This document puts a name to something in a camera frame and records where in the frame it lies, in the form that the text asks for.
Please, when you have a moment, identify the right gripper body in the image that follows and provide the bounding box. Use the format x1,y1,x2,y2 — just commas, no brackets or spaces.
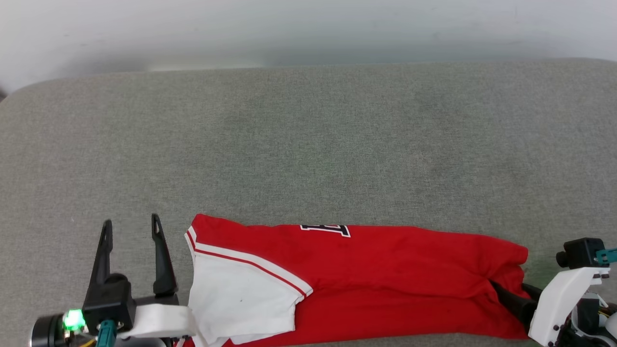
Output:
571,292,617,347

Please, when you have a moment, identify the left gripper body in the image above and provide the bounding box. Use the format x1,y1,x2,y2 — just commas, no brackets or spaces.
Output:
31,310,98,347

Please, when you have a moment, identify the grey fabric sofa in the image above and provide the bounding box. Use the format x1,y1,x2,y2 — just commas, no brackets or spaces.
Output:
0,58,617,347

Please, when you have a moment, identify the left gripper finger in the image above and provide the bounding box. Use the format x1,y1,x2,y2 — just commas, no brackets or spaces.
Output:
151,214,178,296
89,220,113,290

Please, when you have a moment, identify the left teal cable connector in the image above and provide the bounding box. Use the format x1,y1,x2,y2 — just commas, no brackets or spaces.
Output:
95,320,119,347

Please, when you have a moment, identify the red and white shirt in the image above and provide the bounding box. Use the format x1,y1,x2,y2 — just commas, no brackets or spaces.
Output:
183,214,538,347

